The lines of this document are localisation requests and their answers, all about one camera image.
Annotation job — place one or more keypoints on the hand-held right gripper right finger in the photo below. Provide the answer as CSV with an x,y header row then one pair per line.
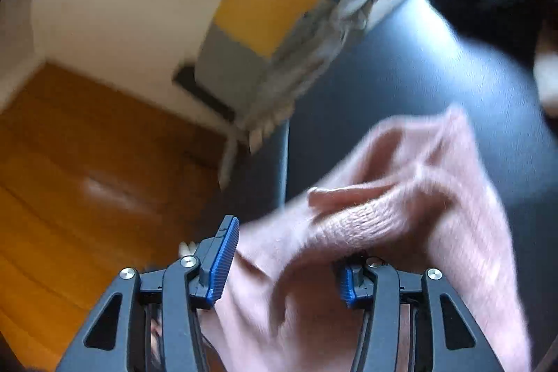
x,y
348,282

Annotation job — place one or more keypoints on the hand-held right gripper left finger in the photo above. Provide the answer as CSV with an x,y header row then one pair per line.
x,y
222,263

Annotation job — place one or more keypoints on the pink knit sweater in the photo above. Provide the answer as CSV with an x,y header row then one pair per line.
x,y
414,202

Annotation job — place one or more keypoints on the grey cloth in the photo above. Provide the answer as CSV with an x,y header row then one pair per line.
x,y
305,49

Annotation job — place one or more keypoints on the grey yellow blue sofa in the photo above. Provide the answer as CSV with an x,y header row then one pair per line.
x,y
266,1

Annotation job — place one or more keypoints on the beige knit sweater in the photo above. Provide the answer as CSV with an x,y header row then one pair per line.
x,y
548,80

